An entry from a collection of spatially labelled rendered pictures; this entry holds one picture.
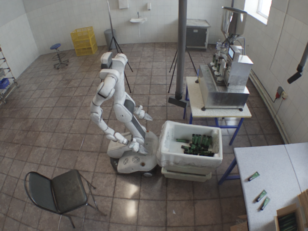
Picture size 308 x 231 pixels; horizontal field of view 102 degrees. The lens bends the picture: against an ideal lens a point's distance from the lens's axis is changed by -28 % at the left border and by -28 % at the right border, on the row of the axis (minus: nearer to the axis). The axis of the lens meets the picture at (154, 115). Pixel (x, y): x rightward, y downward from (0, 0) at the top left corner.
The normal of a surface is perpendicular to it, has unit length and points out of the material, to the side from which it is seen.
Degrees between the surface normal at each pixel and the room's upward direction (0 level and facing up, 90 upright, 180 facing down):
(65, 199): 0
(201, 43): 90
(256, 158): 0
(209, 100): 90
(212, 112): 0
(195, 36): 91
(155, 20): 90
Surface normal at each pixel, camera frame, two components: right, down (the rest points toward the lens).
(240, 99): -0.04, 0.72
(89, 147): -0.04, -0.69
